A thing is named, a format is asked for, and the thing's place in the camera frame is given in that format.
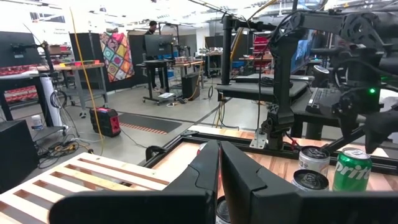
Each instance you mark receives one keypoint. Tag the white cylinder column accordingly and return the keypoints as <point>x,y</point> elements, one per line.
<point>49,99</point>

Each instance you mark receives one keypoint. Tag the red tool cabinet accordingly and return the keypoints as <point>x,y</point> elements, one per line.
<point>261,46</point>

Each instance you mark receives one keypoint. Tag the silver mounting bracket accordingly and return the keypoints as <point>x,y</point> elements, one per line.
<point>258,140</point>

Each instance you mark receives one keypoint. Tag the blue screen monitor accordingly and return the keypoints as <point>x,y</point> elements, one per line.
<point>301,53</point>

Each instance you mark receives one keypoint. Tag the red parts bins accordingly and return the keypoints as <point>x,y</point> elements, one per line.
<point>21,93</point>

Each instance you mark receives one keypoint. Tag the black frame post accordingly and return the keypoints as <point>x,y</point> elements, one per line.
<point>227,49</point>

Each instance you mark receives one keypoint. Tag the blue storage bin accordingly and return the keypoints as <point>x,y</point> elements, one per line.
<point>238,64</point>

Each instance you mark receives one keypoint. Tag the black diagonal frame brace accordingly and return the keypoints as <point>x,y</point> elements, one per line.
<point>332,146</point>

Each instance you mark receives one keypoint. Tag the black floor mat orange stripes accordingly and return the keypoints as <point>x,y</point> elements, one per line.
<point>149,123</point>

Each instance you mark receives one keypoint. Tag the red black portable box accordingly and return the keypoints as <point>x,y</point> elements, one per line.
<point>105,121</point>

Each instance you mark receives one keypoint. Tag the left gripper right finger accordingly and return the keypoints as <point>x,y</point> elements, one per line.
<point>264,205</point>

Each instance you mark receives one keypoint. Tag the green Sprite can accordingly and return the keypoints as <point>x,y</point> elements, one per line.
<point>351,174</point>

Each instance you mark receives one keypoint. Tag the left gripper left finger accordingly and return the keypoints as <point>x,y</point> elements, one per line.
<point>192,202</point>

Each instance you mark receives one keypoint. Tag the wooden slatted shelf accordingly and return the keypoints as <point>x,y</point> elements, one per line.
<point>93,174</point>

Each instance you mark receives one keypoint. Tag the black table frame rail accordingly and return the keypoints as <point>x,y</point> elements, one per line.
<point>236,142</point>

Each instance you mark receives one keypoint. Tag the black partition panel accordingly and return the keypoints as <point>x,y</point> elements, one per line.
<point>94,62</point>
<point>136,56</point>

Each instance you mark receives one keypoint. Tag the wooden table orange edge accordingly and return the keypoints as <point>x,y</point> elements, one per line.
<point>186,63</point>

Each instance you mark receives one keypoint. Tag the wooden top grey workbench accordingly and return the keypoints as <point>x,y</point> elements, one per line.
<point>77,66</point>

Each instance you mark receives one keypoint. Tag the Celsius Arctic Vibe can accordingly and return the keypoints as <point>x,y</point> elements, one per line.
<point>311,180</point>

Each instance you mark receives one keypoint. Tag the person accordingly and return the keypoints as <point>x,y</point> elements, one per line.
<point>152,26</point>

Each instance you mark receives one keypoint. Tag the black computer monitor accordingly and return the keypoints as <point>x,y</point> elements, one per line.
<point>18,46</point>
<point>158,45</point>

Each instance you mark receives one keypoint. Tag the black computer tower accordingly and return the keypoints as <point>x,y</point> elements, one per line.
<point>17,155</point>
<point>190,87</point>

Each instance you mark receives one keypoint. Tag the black platform table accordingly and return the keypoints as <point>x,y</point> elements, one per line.
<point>248,88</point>

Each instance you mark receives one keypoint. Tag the black standing desk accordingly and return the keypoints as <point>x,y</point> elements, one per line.
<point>155,62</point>

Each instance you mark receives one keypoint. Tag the white plastic jar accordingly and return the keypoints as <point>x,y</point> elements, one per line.
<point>37,123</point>

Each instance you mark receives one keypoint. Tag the Celsius Tropical Vibe can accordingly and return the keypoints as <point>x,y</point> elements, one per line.
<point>312,163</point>

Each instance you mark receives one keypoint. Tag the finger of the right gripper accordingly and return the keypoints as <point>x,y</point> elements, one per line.
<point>381,127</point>
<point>347,121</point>

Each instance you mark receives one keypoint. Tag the silver Diet Coke can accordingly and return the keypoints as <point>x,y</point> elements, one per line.
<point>222,211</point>

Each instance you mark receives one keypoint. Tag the colourful patchwork quilt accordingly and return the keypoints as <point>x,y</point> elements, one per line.
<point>116,59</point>

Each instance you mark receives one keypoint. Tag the metal shelf unit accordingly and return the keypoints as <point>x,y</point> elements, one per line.
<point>214,62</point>

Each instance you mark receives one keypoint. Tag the black keyboard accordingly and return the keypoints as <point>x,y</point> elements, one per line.
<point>320,98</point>

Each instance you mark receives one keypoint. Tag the black cylinder speaker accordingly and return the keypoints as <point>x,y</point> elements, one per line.
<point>320,77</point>

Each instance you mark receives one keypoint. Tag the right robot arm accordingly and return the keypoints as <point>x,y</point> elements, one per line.
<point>284,77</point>

